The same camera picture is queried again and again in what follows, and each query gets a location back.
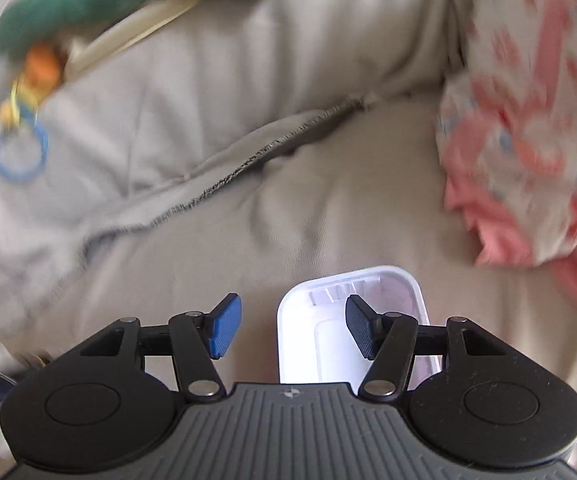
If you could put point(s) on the pink floral cloth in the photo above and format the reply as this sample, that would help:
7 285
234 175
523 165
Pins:
533 135

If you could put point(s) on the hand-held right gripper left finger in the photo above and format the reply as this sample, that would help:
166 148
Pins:
226 325

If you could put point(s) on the grey blanket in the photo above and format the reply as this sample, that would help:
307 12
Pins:
218 125

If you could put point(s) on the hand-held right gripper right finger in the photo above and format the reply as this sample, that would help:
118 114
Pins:
361 325

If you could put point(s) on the orange keyring charm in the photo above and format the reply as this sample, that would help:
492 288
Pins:
43 67

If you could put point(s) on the white rectangular tray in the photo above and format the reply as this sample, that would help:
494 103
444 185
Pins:
301 340

